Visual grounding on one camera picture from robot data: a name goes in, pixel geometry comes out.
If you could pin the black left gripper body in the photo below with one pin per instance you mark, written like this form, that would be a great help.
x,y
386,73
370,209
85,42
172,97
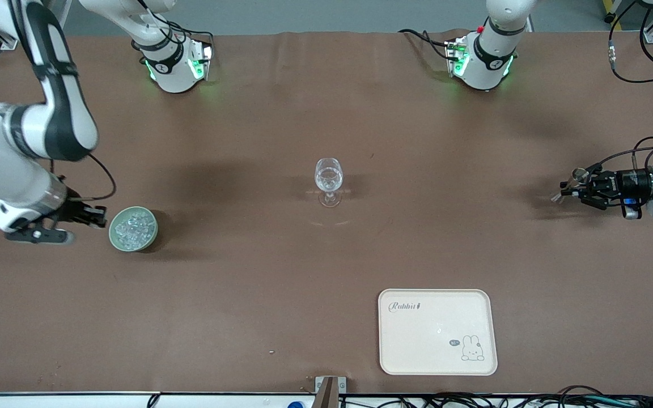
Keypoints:
x,y
631,183

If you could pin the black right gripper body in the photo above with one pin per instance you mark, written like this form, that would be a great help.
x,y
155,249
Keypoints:
x,y
75,211

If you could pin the pile of clear ice cubes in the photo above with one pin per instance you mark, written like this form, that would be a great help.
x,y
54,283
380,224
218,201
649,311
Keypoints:
x,y
132,228

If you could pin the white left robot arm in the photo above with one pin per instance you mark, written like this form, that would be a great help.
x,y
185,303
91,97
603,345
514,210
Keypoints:
x,y
491,62

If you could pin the clear wine glass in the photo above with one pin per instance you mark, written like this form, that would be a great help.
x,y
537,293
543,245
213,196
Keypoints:
x,y
328,175

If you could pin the green round bowl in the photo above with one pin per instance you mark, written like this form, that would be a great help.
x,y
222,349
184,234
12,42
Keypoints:
x,y
113,235

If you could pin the black caster wheel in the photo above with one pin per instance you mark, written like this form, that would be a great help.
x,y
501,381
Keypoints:
x,y
610,18

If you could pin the brown table cover mat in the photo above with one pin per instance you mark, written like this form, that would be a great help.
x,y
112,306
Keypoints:
x,y
247,294

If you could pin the cream rabbit print tray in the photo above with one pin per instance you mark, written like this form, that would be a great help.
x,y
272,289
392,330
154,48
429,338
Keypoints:
x,y
437,340

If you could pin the metal bracket with brown post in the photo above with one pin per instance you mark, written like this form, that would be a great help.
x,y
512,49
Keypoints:
x,y
329,391

